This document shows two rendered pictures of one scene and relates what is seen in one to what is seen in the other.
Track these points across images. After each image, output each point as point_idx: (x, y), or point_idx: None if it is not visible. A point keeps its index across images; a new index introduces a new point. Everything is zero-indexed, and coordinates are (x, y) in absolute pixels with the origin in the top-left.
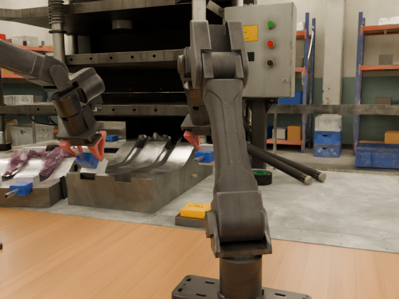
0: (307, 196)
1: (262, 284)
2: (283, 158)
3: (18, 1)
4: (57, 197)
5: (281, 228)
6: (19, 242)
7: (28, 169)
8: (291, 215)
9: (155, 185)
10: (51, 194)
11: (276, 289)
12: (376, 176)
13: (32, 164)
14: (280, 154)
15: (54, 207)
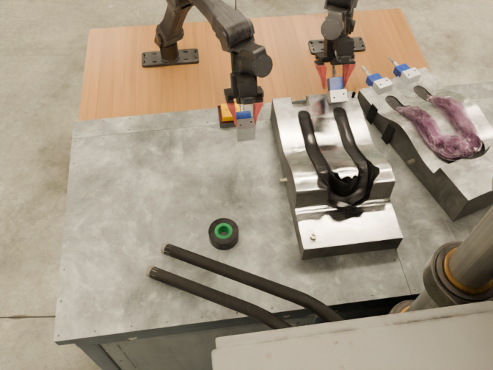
0: (161, 205)
1: (165, 71)
2: (207, 288)
3: None
4: (364, 109)
5: (170, 127)
6: (309, 61)
7: (422, 105)
8: (167, 151)
9: (272, 106)
10: (360, 98)
11: (156, 64)
12: (77, 333)
13: (427, 108)
14: None
15: None
